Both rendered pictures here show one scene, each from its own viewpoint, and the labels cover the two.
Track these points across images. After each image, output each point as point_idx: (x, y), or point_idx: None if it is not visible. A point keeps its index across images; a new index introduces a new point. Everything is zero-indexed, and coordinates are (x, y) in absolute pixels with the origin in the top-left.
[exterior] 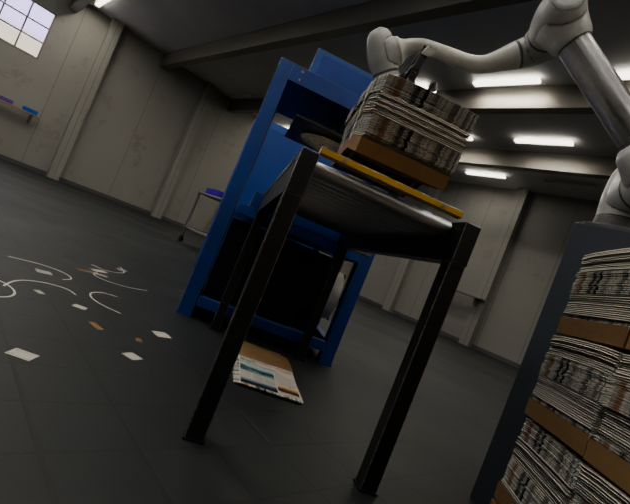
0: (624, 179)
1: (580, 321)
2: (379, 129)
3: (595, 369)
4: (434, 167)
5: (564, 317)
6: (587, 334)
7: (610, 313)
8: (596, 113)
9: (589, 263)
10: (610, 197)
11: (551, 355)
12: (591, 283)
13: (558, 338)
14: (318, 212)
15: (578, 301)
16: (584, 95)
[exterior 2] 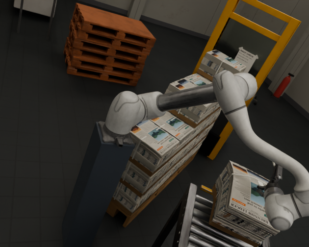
0: (152, 118)
1: (159, 167)
2: None
3: (162, 169)
4: None
5: (154, 172)
6: (161, 167)
7: (167, 159)
8: (183, 108)
9: (163, 155)
10: (136, 124)
11: (149, 181)
12: (164, 159)
13: (152, 176)
14: None
15: (158, 165)
16: (193, 106)
